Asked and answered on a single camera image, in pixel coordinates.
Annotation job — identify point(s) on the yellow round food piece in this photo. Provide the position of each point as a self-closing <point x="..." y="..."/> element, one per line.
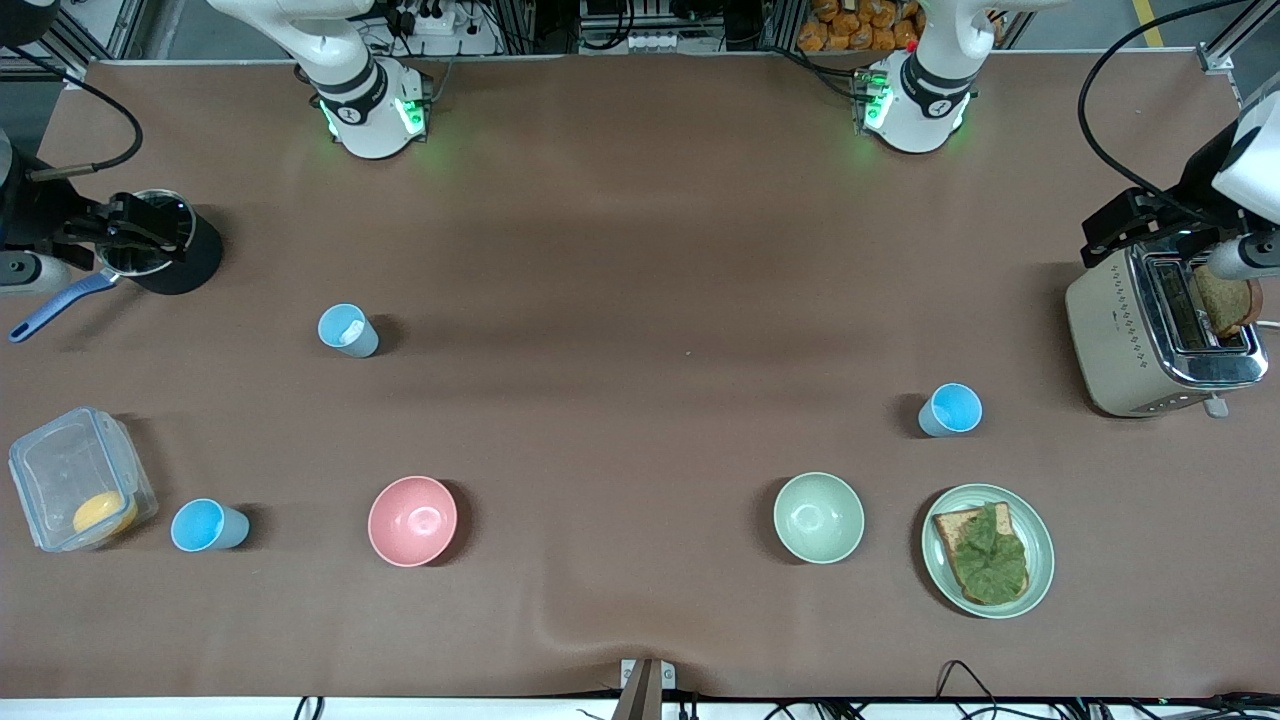
<point x="104" y="513"/>

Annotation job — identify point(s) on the power strip with plugs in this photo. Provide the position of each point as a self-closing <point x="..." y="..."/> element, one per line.
<point x="430" y="15"/>

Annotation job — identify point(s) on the bag of orange snacks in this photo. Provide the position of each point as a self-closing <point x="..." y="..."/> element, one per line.
<point x="860" y="25"/>

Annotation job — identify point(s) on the pale green plate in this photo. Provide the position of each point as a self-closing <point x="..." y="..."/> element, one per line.
<point x="1040" y="545"/>

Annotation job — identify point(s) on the clear plastic container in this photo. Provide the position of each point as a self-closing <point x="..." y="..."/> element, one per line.
<point x="60" y="470"/>

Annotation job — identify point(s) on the brown toast slice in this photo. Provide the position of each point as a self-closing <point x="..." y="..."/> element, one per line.
<point x="950" y="530"/>

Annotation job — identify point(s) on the white socket strip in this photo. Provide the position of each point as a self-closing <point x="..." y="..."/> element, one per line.
<point x="660" y="43"/>

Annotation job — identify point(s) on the pink bowl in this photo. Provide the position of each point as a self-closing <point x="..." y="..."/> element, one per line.
<point x="412" y="521"/>

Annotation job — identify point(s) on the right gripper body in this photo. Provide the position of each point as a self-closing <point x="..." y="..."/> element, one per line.
<point x="22" y="213"/>

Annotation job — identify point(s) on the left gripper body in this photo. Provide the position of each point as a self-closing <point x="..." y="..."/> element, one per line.
<point x="1196" y="182"/>

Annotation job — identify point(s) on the metal table bracket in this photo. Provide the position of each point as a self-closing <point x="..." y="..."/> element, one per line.
<point x="647" y="685"/>

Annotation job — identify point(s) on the pale green bowl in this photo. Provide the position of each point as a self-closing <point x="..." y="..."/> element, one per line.
<point x="818" y="518"/>

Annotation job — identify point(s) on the brown bread slice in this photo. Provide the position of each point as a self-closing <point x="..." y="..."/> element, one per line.
<point x="1228" y="305"/>

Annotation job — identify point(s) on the aluminium frame profile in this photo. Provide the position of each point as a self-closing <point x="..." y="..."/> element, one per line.
<point x="1235" y="35"/>

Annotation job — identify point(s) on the beige and chrome toaster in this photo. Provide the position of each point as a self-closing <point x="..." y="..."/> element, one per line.
<point x="1110" y="340"/>

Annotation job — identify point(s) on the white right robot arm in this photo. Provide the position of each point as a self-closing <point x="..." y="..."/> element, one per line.
<point x="365" y="95"/>

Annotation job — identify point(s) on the green lettuce leaf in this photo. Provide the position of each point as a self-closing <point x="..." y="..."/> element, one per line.
<point x="992" y="555"/>

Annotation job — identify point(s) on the light blue plastic cup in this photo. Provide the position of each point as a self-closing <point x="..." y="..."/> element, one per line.
<point x="348" y="330"/>
<point x="950" y="410"/>
<point x="205" y="526"/>

